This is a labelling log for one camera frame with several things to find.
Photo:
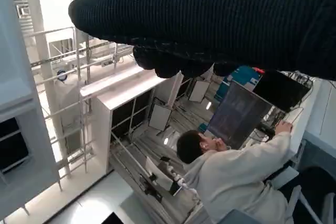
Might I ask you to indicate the white stand with black device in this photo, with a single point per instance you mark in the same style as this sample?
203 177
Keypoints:
162 179

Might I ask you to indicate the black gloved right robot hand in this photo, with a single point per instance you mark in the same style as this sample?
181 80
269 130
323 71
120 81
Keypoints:
210 16

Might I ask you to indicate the black monitor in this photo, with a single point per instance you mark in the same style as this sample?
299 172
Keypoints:
281 90

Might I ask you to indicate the square ceiling light panel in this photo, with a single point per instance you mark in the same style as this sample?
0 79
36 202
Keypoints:
160 117
199 91

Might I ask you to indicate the white desk partition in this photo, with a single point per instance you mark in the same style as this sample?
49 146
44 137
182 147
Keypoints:
105 119

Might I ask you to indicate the blue box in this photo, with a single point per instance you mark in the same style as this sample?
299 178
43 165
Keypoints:
241 77

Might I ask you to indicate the white metal rack frame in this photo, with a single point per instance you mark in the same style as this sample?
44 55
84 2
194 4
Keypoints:
78 82

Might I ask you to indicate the tall grey white cabinet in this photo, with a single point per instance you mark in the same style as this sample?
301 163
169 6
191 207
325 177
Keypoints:
15 77

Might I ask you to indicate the person seated at desk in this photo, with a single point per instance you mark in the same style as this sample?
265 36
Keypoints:
236 176

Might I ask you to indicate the monitor with dark blue screen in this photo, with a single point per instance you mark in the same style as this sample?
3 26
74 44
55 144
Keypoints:
239 113

